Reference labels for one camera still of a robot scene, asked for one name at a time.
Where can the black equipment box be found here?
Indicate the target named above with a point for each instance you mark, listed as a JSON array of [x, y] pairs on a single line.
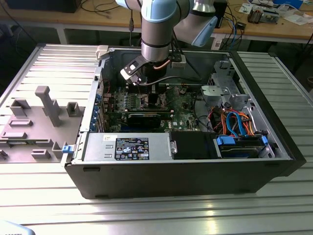
[[44, 6]]

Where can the black PC case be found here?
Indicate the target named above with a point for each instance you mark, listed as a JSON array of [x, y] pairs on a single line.
[[171, 181]]

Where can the grey parts rack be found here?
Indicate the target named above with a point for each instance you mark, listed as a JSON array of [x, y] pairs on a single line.
[[36, 127]]

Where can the metal heatsink cooler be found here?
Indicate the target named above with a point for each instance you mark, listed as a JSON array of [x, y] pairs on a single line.
[[255, 16]]

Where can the wooden desk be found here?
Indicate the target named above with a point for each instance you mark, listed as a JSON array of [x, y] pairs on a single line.
[[102, 20]]

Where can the grey power supply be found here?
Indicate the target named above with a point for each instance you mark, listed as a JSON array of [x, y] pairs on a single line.
[[97, 147]]

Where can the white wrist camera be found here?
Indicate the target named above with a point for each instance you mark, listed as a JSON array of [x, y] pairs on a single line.
[[130, 73], [178, 64]]

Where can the beige case latch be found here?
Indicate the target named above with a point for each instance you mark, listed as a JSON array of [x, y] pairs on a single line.
[[102, 52]]

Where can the metal drive cage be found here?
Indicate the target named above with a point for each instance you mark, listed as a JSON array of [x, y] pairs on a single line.
[[220, 94]]

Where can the blue plastic case clip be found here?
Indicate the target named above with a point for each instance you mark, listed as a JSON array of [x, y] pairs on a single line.
[[67, 149]]

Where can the black graphics card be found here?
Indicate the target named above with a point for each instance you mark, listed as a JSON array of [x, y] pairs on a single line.
[[144, 120]]

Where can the CPU socket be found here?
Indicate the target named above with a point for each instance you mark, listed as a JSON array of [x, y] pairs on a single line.
[[144, 105]]

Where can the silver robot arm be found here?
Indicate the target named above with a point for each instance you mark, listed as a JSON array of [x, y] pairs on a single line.
[[156, 41]]

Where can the green motherboard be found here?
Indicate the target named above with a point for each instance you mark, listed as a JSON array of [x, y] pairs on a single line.
[[181, 115]]

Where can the white paper sheet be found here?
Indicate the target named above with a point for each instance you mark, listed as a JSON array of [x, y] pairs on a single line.
[[296, 19]]

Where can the hard disk in blue carrier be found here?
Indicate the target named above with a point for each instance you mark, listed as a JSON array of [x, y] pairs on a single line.
[[240, 151]]

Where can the white printed card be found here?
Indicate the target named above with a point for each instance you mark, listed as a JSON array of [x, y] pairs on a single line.
[[245, 7]]

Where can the small black device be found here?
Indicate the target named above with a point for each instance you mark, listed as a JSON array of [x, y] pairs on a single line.
[[240, 25]]

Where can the blue cardboard box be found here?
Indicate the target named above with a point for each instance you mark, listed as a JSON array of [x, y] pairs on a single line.
[[288, 3]]

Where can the pale grey device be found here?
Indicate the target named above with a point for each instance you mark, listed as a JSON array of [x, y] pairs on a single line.
[[12, 228]]

